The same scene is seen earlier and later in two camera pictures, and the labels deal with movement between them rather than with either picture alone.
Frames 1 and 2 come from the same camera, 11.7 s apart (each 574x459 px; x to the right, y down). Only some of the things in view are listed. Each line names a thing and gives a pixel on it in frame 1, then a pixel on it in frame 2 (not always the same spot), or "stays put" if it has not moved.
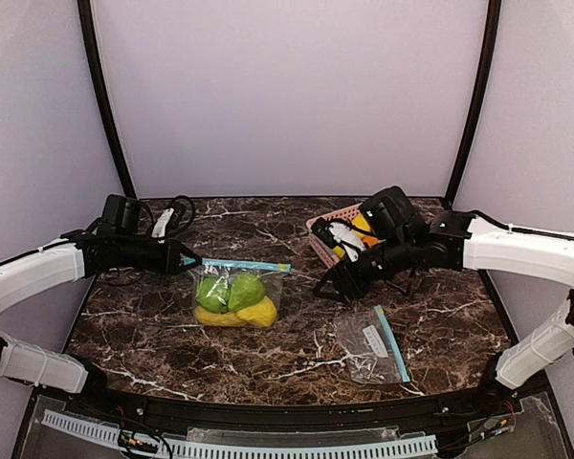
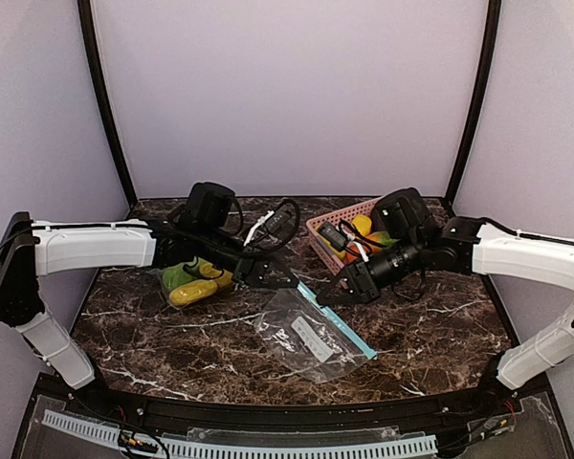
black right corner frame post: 485,72 stays put
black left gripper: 169,256 → 251,272
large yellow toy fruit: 263,314 → 193,292
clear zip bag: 370,347 → 309,338
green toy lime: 213,293 → 175,276
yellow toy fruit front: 361,222 stays put
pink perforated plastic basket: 324,252 stays put
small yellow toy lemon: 217,318 → 222,277
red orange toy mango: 370,240 → 350,258
